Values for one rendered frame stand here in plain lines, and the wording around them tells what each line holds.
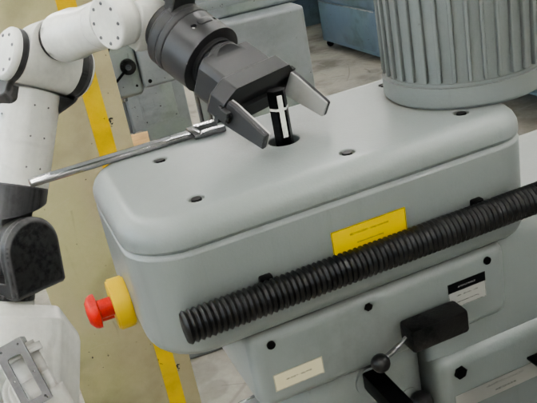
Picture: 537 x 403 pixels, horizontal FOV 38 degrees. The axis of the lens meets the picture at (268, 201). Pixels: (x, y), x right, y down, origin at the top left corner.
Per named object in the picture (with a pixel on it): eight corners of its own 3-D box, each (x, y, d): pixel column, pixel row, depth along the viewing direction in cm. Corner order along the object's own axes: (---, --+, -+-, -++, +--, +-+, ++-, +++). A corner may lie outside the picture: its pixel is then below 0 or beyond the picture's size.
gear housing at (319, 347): (264, 416, 86) (247, 342, 82) (199, 318, 107) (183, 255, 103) (512, 313, 95) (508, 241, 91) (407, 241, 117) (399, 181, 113)
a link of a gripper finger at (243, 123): (265, 151, 85) (226, 120, 88) (272, 129, 83) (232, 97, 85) (256, 157, 84) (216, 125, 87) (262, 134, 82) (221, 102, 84)
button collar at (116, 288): (124, 339, 87) (110, 293, 84) (113, 316, 92) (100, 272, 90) (141, 333, 87) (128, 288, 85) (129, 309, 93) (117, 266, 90)
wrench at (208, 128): (32, 191, 89) (30, 184, 89) (28, 181, 93) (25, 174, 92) (226, 130, 97) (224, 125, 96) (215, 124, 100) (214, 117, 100)
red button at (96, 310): (94, 337, 86) (84, 307, 85) (88, 321, 90) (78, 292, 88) (122, 327, 87) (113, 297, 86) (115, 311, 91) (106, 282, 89)
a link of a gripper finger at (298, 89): (328, 99, 89) (288, 71, 92) (320, 121, 91) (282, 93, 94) (336, 94, 90) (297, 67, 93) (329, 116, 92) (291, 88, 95)
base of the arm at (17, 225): (4, 289, 127) (-61, 292, 117) (12, 211, 127) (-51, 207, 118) (65, 303, 118) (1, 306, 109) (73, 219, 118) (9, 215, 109)
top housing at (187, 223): (165, 379, 79) (125, 241, 72) (113, 276, 101) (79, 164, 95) (539, 233, 92) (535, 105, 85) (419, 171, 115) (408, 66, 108)
